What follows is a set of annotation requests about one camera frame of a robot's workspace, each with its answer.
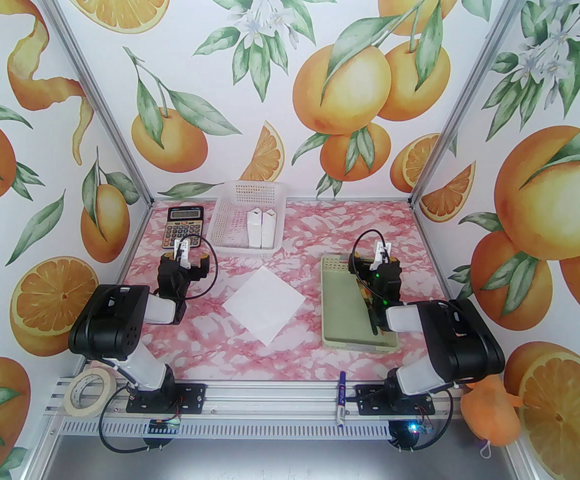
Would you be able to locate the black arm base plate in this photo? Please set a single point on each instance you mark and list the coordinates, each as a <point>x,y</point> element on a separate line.
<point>370,400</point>
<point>189,398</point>

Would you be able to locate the green perforated plastic tray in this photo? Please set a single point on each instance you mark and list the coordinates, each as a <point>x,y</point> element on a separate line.
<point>342,313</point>

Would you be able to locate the black and gold calculator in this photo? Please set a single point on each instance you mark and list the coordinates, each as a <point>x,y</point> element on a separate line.
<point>182,228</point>

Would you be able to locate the white perforated plastic basket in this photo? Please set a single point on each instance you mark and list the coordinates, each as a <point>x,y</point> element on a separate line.
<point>229,228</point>

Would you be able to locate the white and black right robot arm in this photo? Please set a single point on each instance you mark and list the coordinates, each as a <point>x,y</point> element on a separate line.
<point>460,343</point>

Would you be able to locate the beige masking tape roll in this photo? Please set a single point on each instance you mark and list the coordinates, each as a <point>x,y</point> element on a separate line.
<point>72,403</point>

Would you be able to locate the white paper napkin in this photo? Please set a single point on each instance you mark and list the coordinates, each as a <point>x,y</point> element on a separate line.
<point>264,305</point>

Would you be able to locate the orange plush toy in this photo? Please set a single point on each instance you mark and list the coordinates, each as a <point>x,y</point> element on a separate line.
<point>490,413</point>

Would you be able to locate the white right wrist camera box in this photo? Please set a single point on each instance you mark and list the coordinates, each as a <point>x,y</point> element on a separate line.
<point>382,253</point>

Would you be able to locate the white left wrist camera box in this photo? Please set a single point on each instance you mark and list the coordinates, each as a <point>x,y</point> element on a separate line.
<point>183,254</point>

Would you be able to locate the aluminium frame post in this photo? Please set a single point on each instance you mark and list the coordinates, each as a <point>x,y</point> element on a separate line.
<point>474,83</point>
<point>93,83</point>

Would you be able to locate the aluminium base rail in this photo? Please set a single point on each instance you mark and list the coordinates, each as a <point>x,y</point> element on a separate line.
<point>269,398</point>

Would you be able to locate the small circuit board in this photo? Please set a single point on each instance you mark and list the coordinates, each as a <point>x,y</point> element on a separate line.
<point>417,428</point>
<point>164,425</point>

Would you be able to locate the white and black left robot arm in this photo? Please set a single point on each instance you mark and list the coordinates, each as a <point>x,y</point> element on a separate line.
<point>109,323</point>

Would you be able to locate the blue marker pen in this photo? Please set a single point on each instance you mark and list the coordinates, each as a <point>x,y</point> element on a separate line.
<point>342,398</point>

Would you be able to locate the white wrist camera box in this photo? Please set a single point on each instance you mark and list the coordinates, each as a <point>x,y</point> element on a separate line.
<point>183,254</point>
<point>382,253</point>

